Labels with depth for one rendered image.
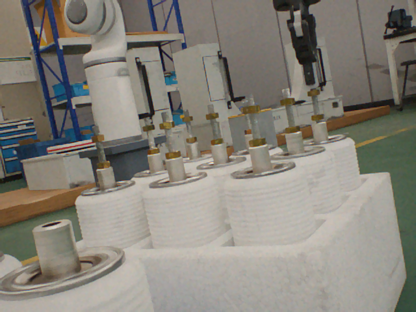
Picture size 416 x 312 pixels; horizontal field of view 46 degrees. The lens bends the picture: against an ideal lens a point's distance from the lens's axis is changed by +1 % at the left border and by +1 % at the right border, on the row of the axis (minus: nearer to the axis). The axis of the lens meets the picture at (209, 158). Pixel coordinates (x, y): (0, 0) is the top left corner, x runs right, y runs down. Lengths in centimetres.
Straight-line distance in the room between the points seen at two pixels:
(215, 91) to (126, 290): 312
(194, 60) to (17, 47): 413
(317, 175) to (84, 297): 42
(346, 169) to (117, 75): 53
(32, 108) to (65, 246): 679
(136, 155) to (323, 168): 50
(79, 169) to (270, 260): 222
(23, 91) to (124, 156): 609
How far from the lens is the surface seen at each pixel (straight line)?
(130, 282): 28
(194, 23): 824
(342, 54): 646
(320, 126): 77
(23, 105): 704
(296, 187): 53
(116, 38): 110
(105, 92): 105
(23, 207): 246
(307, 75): 76
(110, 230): 65
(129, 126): 105
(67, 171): 264
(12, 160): 607
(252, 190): 52
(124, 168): 102
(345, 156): 75
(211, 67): 338
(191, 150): 87
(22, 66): 713
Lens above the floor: 33
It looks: 5 degrees down
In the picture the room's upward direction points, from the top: 11 degrees counter-clockwise
